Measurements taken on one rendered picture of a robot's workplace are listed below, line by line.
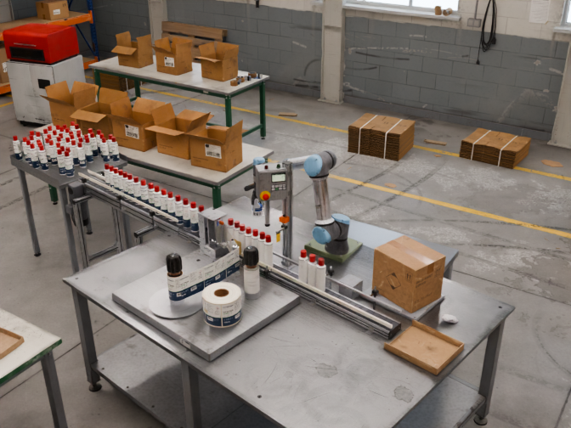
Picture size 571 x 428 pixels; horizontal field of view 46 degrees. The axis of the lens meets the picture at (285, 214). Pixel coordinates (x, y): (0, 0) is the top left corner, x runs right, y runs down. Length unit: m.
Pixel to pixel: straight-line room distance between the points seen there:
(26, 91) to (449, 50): 5.31
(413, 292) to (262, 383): 0.95
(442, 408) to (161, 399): 1.62
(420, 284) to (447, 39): 5.65
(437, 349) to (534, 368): 1.49
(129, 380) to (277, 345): 1.17
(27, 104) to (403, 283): 6.48
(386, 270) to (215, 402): 1.25
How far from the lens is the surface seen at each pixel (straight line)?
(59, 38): 8.87
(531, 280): 5.81
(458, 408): 4.12
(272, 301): 3.68
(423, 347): 3.50
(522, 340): 5.11
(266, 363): 3.34
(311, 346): 3.45
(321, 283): 3.71
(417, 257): 3.66
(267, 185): 3.77
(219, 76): 7.93
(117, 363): 4.43
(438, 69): 9.04
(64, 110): 6.67
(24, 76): 9.06
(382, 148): 7.79
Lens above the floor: 2.97
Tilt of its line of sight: 27 degrees down
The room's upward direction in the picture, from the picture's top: straight up
